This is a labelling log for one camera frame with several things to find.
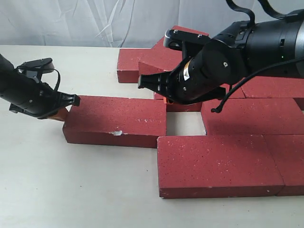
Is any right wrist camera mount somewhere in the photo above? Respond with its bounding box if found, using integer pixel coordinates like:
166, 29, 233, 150
163, 29, 211, 60

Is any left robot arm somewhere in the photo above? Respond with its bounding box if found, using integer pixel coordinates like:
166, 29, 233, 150
0, 56, 80, 121

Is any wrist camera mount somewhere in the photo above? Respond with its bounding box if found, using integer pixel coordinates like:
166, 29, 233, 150
17, 57, 55, 80
163, 29, 211, 60

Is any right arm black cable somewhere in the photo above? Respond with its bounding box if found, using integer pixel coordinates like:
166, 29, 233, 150
210, 0, 304, 114

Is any grey fabric backdrop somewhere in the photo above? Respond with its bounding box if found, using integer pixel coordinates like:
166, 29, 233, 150
0, 0, 304, 51

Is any right edge red brick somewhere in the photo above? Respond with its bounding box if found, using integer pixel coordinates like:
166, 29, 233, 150
242, 76, 304, 110

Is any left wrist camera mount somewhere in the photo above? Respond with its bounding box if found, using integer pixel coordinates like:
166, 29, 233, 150
17, 57, 55, 80

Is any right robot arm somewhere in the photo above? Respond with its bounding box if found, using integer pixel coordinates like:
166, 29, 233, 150
138, 9, 304, 113

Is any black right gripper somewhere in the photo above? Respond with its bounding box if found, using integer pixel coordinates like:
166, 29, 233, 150
137, 39, 247, 105

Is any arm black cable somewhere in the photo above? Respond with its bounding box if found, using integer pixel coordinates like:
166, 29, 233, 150
16, 67, 61, 92
210, 0, 304, 114

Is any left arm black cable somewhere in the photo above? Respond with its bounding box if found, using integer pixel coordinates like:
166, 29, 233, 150
16, 67, 61, 92

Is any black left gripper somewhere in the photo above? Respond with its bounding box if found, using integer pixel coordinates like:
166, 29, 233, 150
0, 69, 80, 122

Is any chipped red brick white spot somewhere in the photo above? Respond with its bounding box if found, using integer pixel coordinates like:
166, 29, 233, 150
63, 95, 166, 148

